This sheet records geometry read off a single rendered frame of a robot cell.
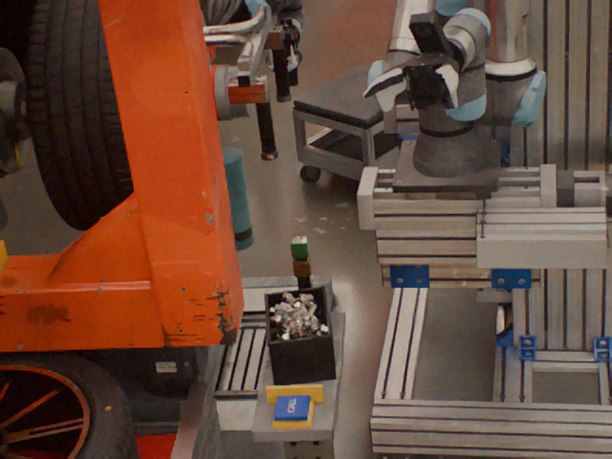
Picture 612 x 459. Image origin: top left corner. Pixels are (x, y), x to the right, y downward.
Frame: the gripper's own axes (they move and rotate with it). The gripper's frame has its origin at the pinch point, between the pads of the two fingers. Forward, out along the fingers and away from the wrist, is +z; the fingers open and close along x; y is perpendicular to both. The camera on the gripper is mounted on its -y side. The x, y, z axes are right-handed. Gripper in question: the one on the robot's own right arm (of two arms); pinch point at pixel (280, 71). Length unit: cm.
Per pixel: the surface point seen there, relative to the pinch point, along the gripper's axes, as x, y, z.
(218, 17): -13.0, 18.3, 7.6
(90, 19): -37, 30, 35
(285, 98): 0.6, -6.8, 2.2
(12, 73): -67, 9, 12
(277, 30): 0.7, 12.0, 1.9
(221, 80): -11.7, 7.2, 21.8
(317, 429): 14, -38, 100
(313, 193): -7, -83, -87
